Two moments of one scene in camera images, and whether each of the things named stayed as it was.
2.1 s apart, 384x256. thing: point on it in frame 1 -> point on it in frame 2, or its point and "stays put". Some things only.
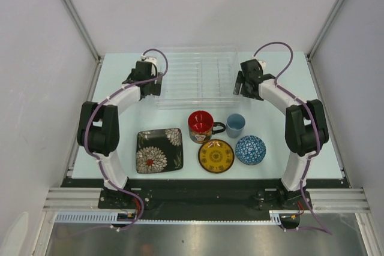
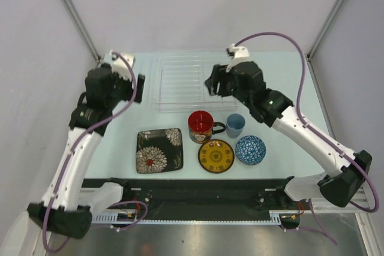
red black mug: (201, 126) stays put
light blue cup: (235, 124) stays put
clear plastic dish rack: (197, 77) stays put
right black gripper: (243, 80) -> (212, 83)
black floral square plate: (159, 150) stays put
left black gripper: (155, 89) -> (127, 83)
